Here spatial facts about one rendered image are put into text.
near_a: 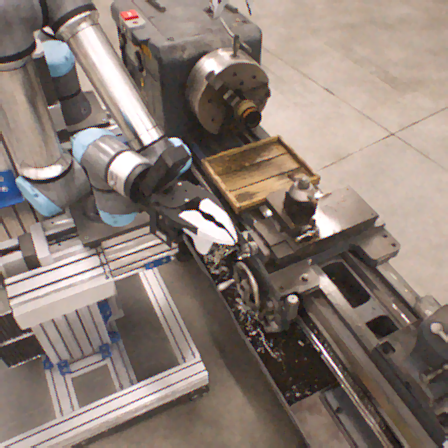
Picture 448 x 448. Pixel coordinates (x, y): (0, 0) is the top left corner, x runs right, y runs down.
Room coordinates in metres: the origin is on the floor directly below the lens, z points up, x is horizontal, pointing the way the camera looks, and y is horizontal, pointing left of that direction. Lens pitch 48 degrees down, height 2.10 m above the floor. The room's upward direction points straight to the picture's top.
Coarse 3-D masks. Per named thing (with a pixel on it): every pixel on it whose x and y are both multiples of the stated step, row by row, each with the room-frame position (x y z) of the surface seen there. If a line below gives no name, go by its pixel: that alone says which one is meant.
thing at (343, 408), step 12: (324, 396) 0.64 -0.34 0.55; (336, 396) 0.63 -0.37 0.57; (348, 396) 0.60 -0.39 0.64; (336, 408) 0.59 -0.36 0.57; (348, 408) 0.58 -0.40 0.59; (348, 420) 0.55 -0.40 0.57; (360, 420) 0.54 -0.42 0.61; (348, 432) 0.52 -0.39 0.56; (360, 432) 0.51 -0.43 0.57; (372, 432) 0.49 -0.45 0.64; (360, 444) 0.48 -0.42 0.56; (372, 444) 0.47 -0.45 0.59
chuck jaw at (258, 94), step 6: (264, 84) 1.64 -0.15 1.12; (240, 90) 1.61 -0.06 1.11; (252, 90) 1.61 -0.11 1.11; (258, 90) 1.60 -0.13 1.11; (264, 90) 1.60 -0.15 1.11; (270, 90) 1.61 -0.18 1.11; (240, 96) 1.62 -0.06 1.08; (246, 96) 1.58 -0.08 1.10; (252, 96) 1.57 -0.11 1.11; (258, 96) 1.57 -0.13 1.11; (264, 96) 1.60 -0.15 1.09; (270, 96) 1.61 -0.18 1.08; (258, 102) 1.55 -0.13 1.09; (258, 108) 1.54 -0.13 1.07
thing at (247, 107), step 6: (246, 102) 1.51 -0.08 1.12; (252, 102) 1.52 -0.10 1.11; (240, 108) 1.49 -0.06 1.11; (246, 108) 1.47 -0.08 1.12; (252, 108) 1.48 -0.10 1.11; (234, 114) 1.49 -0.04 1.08; (240, 114) 1.47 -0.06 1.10; (246, 114) 1.45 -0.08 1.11; (252, 114) 1.45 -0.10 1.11; (258, 114) 1.47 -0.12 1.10; (240, 120) 1.46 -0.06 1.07; (246, 120) 1.44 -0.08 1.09; (252, 120) 1.49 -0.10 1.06; (258, 120) 1.47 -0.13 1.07; (246, 126) 1.44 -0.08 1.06; (252, 126) 1.46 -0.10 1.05
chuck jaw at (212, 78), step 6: (210, 78) 1.55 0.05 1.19; (216, 78) 1.55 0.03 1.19; (216, 84) 1.53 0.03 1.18; (222, 84) 1.52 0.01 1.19; (216, 90) 1.50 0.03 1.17; (222, 90) 1.52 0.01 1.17; (228, 90) 1.53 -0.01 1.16; (228, 96) 1.51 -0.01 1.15; (234, 96) 1.52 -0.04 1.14; (234, 102) 1.50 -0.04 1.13; (240, 102) 1.50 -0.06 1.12; (234, 108) 1.49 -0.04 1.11
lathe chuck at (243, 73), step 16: (208, 64) 1.61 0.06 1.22; (224, 64) 1.58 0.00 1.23; (240, 64) 1.59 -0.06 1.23; (256, 64) 1.63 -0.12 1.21; (192, 80) 1.60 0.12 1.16; (224, 80) 1.56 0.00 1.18; (240, 80) 1.59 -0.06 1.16; (256, 80) 1.63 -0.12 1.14; (192, 96) 1.56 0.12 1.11; (208, 96) 1.53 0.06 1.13; (192, 112) 1.59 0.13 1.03; (208, 112) 1.53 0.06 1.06; (224, 112) 1.56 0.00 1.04; (208, 128) 1.53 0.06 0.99; (240, 128) 1.60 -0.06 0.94
